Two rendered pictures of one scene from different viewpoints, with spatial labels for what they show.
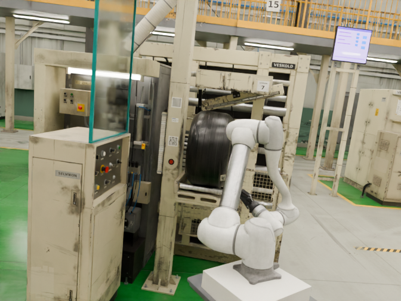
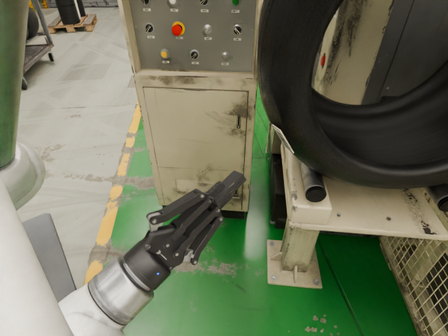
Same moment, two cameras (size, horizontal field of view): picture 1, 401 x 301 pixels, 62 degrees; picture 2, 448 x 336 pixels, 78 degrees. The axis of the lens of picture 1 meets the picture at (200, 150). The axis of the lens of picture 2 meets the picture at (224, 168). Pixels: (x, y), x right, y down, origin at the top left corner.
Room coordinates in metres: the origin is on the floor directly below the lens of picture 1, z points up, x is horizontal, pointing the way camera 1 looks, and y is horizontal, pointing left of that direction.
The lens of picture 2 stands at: (2.16, -0.65, 1.33)
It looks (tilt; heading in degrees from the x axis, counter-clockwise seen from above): 38 degrees down; 88
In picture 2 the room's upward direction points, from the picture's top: straight up
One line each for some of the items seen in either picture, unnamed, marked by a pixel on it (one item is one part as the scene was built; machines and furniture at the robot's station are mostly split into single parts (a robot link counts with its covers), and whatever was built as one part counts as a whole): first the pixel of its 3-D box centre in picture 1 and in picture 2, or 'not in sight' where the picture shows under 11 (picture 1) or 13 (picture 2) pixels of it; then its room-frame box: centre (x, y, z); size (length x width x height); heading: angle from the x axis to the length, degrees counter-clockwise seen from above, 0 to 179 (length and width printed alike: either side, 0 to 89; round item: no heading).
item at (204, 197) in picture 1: (199, 197); (301, 169); (2.40, -0.03, 0.84); 0.36 x 0.09 x 0.06; 82
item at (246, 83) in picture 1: (234, 82); not in sight; (2.82, -0.22, 1.71); 0.61 x 0.25 x 0.15; 82
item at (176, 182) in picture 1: (181, 180); not in sight; (2.57, 0.12, 0.90); 0.40 x 0.03 x 0.10; 172
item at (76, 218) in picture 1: (81, 227); (203, 111); (2.09, 0.73, 0.63); 0.56 x 0.41 x 1.27; 172
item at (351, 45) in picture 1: (351, 45); not in sight; (5.78, -2.29, 2.60); 0.60 x 0.05 x 0.55; 95
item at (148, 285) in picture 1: (162, 281); (293, 261); (2.56, 0.20, 0.02); 0.27 x 0.27 x 0.04; 82
